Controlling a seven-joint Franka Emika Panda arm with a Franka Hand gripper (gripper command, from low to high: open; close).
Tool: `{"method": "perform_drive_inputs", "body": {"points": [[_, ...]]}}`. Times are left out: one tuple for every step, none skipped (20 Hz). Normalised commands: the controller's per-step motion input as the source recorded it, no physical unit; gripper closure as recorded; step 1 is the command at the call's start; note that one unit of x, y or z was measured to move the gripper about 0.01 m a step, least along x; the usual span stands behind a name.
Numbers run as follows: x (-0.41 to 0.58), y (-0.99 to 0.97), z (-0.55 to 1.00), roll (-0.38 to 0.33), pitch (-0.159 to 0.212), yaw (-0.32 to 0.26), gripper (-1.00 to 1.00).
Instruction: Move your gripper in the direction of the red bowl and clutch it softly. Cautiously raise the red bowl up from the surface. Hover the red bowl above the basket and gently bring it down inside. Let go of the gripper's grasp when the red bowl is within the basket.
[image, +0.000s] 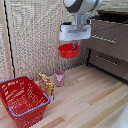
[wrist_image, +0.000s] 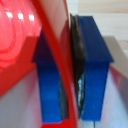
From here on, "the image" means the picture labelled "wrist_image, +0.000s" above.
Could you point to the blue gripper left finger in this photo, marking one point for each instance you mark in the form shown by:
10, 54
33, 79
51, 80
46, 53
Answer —
50, 83

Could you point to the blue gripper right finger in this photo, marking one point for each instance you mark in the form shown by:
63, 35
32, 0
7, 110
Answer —
95, 66

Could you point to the red bowl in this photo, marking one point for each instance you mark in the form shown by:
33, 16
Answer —
23, 30

